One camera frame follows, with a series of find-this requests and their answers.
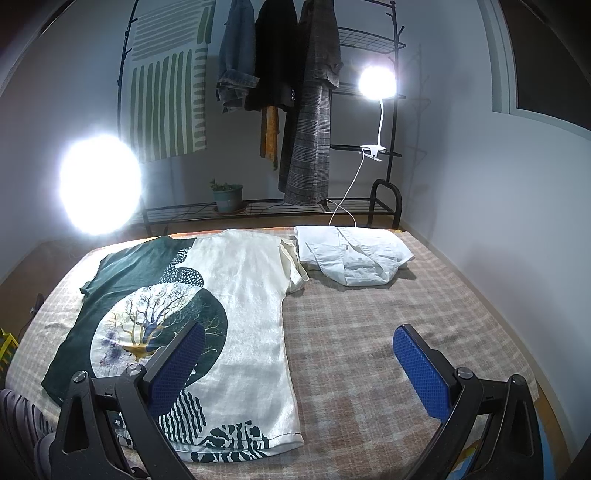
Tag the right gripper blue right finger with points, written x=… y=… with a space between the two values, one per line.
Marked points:
x=430 y=373

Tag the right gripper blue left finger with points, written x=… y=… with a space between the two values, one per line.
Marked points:
x=170 y=367

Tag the green white printed t-shirt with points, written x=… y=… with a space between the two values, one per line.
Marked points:
x=238 y=402

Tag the plaid bed blanket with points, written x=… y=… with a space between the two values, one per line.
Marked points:
x=360 y=415

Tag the folded white shirt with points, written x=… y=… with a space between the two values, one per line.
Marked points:
x=353 y=256

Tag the striped trousers leg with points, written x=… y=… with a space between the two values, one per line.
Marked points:
x=26 y=437

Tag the potted plant in teal pot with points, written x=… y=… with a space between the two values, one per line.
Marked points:
x=227 y=197

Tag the grey plaid coat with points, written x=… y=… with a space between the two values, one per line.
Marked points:
x=304 y=161

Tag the orange hanging scarf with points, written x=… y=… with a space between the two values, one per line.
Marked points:
x=269 y=135

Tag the white clip lamp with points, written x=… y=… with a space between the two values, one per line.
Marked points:
x=377 y=83

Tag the blue denim jacket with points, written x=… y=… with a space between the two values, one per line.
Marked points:
x=237 y=57

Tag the green striped hanging cloth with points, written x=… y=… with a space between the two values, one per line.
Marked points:
x=164 y=79

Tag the black hanging jacket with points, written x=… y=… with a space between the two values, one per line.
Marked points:
x=276 y=35

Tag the bright ring light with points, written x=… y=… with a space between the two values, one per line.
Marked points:
x=99 y=184

